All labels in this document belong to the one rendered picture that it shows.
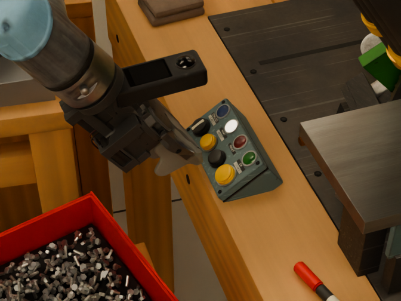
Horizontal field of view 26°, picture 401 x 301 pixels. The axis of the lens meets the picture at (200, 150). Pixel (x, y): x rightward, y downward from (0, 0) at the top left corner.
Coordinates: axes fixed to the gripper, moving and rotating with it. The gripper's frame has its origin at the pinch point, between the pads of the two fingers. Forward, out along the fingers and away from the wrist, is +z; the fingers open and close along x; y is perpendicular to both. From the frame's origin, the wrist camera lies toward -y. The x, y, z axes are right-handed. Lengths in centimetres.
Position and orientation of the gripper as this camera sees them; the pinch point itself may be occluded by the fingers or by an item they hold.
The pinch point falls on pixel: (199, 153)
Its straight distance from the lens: 114.8
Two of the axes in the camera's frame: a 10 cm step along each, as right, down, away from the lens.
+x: 3.3, 6.5, -6.9
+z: 5.4, 4.7, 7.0
